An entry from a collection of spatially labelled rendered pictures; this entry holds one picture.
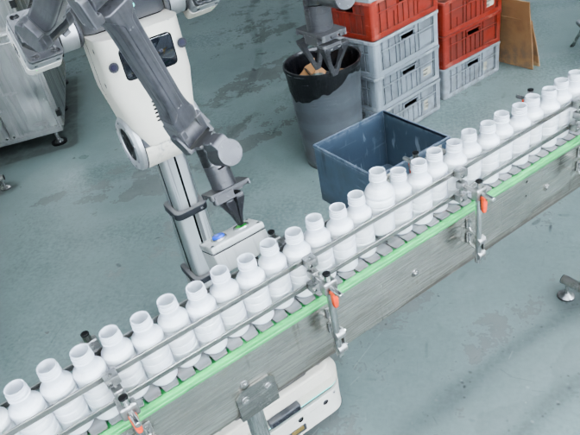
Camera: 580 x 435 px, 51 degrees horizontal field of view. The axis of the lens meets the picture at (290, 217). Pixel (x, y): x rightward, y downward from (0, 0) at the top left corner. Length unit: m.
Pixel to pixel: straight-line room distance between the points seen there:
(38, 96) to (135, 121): 3.18
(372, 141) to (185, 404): 1.24
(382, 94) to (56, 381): 2.96
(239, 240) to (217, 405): 0.36
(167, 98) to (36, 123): 3.67
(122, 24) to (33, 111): 3.74
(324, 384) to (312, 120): 1.77
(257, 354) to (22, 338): 2.04
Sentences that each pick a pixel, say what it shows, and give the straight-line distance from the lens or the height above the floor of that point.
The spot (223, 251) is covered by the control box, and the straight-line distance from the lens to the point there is 1.37.
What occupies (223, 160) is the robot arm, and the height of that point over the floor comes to 1.31.
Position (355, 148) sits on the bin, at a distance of 2.15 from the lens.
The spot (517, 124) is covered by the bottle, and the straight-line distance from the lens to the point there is 1.68.
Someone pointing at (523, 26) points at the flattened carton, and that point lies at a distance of 4.67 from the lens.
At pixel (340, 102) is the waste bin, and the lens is 3.47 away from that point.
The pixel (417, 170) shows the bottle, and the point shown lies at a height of 1.15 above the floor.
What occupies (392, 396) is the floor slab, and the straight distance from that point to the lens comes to 2.42.
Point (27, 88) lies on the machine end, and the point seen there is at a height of 0.49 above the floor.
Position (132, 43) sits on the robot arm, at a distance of 1.16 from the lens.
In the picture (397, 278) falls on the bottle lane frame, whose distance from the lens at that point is 1.49.
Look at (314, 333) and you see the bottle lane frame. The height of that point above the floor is 0.92.
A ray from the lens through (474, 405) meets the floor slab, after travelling 2.40.
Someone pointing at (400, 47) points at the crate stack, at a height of 0.56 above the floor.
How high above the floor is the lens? 1.91
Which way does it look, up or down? 35 degrees down
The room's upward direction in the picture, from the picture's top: 11 degrees counter-clockwise
